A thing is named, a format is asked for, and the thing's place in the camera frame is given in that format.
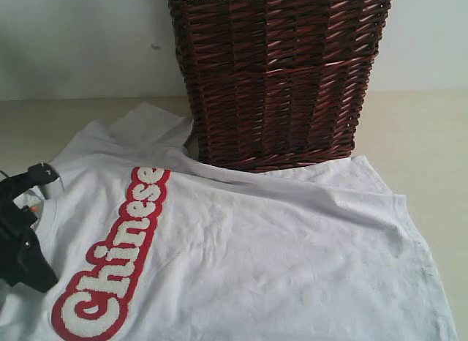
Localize white t-shirt red logo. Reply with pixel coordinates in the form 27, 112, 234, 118
1, 104, 458, 340

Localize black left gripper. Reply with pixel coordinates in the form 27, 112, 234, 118
0, 194, 59, 293

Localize dark red wicker basket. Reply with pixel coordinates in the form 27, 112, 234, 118
168, 0, 392, 172

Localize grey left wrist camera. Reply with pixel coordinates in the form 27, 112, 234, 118
0, 163, 65, 201

